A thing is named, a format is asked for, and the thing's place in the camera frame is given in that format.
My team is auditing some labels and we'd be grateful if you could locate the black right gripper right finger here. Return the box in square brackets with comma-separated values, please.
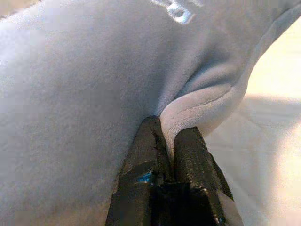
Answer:
[173, 126, 245, 226]

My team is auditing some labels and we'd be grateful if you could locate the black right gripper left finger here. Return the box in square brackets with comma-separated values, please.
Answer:
[105, 114, 174, 226]

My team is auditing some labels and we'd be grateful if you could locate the grey blue fleece garment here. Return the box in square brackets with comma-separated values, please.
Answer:
[0, 0, 301, 226]

